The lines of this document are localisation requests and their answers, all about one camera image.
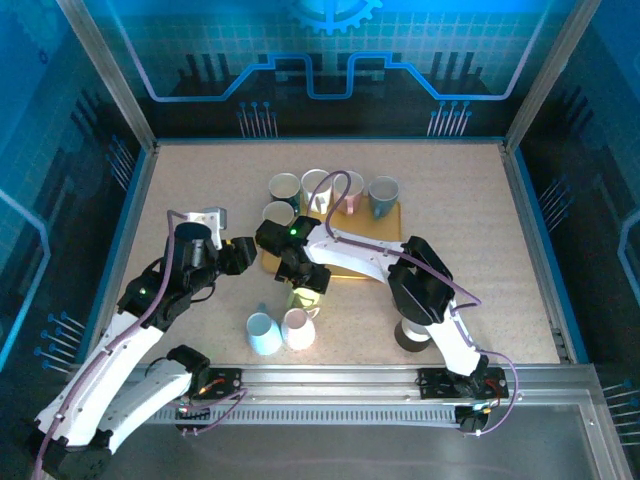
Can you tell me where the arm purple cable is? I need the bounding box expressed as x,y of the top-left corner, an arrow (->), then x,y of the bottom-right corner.
30,209 -> 201,480
305,169 -> 521,436

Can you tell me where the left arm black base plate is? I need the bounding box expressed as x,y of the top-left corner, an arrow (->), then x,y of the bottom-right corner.
207,366 -> 247,397

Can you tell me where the aluminium mounting rail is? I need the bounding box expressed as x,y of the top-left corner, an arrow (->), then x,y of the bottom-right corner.
132,362 -> 599,401

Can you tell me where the light green mug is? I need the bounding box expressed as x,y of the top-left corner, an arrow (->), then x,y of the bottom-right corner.
286,283 -> 324,310

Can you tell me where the off-white ceramic mug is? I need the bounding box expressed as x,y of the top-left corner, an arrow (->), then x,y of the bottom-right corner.
261,200 -> 297,229

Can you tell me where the light blue mug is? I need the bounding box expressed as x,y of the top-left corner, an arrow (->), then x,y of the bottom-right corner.
244,301 -> 284,357

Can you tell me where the pink ceramic mug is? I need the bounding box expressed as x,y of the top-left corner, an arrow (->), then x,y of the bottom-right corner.
331,170 -> 366,216

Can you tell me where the grey-blue ceramic mug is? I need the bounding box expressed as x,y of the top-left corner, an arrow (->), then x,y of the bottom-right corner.
367,175 -> 401,221

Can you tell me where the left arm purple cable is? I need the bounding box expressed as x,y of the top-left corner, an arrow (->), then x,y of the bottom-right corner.
30,209 -> 201,480

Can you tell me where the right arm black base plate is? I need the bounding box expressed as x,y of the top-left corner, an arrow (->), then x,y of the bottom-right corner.
417,367 -> 510,401

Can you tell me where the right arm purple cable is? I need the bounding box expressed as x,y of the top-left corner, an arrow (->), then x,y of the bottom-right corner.
305,169 -> 521,436

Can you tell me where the pale pink mug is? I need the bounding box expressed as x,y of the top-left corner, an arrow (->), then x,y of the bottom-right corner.
279,307 -> 321,352

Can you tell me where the grey metallic mug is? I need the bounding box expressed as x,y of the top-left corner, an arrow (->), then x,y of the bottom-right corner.
393,319 -> 434,354

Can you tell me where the grey slotted cable duct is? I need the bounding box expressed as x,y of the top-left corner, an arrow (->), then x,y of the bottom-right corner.
174,403 -> 464,429

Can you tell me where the aluminium table side rail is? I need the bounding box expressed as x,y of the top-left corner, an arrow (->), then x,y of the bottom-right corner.
74,139 -> 162,369
499,139 -> 591,366

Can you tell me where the aluminium frame post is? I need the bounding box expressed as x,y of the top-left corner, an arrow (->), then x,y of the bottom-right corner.
55,0 -> 160,154
503,0 -> 604,151

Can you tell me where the white ceramic mug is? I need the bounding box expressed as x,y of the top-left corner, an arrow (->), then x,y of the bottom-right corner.
300,168 -> 335,214

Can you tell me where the dark teal mug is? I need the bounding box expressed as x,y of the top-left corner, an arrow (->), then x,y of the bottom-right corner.
267,172 -> 303,210

